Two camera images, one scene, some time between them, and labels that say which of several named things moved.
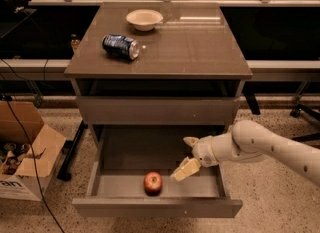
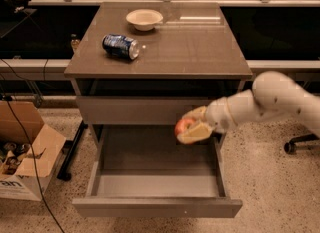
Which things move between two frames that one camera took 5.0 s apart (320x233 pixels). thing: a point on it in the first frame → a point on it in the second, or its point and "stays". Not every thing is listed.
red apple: (152, 183) → (182, 125)
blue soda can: (120, 45) stays
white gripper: (204, 152) → (217, 115)
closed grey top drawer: (158, 110) stays
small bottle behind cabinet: (75, 42) stays
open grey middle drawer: (121, 156) stays
